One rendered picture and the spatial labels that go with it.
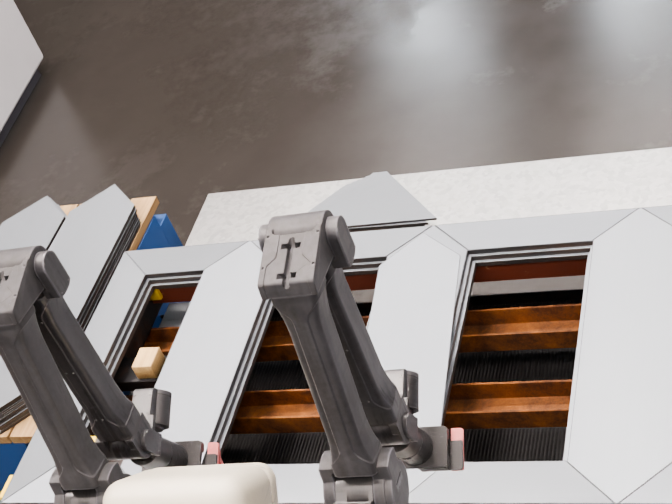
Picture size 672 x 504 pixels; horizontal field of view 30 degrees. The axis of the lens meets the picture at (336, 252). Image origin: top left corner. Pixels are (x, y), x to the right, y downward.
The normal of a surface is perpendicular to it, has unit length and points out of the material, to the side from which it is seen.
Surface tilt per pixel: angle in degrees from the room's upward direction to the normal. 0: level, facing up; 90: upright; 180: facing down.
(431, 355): 0
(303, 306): 81
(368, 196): 0
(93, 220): 0
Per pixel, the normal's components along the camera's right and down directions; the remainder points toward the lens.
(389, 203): -0.30, -0.73
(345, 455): -0.22, 0.55
